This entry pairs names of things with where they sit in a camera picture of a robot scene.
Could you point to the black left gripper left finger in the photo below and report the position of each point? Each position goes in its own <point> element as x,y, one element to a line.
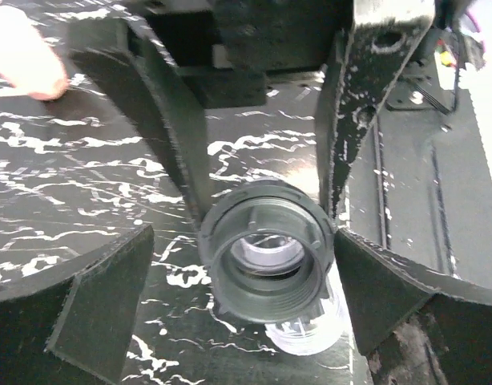
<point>72,323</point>

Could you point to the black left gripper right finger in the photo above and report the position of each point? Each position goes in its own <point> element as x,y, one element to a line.
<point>413,324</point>

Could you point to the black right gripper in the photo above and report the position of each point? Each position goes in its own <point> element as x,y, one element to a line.
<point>366,59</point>

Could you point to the grey threaded adapter fitting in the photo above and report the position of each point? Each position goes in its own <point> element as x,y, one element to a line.
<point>267,257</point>

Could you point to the pink three-tier shelf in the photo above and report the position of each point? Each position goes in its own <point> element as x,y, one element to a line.
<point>27,62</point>

